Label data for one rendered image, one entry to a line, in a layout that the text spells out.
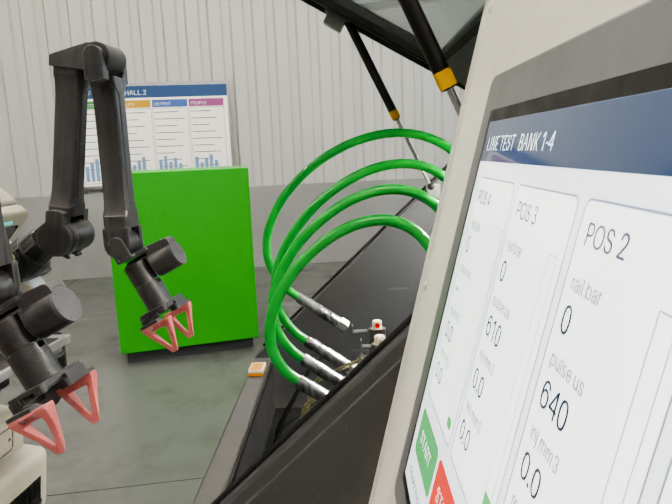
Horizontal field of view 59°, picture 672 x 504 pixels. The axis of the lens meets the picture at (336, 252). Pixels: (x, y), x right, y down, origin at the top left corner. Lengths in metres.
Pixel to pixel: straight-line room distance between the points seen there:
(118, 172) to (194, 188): 2.87
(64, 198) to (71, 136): 0.13
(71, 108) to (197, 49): 6.17
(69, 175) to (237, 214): 2.91
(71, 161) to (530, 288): 1.18
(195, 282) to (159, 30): 4.03
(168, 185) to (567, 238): 3.97
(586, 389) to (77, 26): 7.62
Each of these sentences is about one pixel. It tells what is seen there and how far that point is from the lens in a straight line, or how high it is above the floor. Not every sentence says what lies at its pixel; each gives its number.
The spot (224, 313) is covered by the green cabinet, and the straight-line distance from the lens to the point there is 4.33.
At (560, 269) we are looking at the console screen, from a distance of 0.26.
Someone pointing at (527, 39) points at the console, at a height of 1.46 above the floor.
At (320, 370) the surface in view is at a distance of 0.84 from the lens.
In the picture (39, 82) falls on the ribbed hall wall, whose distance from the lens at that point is 7.77.
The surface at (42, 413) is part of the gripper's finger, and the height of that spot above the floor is 1.06.
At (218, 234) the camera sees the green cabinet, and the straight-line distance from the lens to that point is 4.22.
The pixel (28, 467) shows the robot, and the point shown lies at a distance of 1.43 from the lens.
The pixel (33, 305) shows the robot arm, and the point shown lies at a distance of 0.95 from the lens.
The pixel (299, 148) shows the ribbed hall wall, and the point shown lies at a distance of 7.46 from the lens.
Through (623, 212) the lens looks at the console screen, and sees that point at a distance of 0.22.
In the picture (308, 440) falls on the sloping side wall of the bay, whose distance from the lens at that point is 0.68.
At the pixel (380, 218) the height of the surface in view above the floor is 1.31.
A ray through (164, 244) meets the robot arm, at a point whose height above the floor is 1.21.
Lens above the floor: 1.40
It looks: 10 degrees down
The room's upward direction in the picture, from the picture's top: 2 degrees counter-clockwise
